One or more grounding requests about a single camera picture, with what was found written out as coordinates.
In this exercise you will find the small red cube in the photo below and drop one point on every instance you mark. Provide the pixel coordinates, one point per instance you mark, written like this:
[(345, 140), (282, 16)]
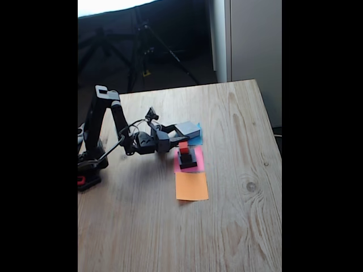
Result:
[(183, 147)]

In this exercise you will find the large grey cube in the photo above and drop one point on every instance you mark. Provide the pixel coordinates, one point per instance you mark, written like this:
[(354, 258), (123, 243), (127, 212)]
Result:
[(188, 129)]

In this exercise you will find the small black cube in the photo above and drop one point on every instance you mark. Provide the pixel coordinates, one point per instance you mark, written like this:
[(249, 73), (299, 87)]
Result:
[(185, 158)]

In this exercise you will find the medium black cube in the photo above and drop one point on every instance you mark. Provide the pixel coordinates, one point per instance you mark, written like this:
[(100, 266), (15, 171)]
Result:
[(194, 160)]

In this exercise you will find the blue paper sheet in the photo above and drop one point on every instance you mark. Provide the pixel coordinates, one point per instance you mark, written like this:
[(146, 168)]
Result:
[(198, 139)]

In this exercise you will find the pink paper sheet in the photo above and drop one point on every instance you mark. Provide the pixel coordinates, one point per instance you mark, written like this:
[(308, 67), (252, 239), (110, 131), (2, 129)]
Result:
[(200, 161)]

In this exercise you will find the orange paper sheet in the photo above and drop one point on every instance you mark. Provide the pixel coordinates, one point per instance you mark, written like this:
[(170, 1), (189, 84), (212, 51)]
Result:
[(191, 185)]

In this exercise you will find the black tripod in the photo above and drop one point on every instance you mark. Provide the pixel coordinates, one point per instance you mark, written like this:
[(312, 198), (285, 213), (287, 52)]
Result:
[(147, 51)]

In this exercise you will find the red table clamp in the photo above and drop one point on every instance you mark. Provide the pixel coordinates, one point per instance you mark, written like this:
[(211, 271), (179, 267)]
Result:
[(81, 180)]

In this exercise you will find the black light stand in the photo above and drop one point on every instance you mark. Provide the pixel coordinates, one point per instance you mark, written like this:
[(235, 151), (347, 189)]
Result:
[(109, 52)]

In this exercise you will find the white cabinet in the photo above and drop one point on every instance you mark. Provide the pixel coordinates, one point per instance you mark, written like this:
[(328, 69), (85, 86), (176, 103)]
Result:
[(255, 42)]

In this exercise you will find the bright white light panel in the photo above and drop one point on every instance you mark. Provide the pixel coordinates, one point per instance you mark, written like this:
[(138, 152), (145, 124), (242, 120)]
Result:
[(107, 5)]

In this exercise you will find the small gripper camera board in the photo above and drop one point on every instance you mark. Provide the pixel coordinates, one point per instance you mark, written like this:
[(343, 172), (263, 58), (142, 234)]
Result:
[(151, 114)]

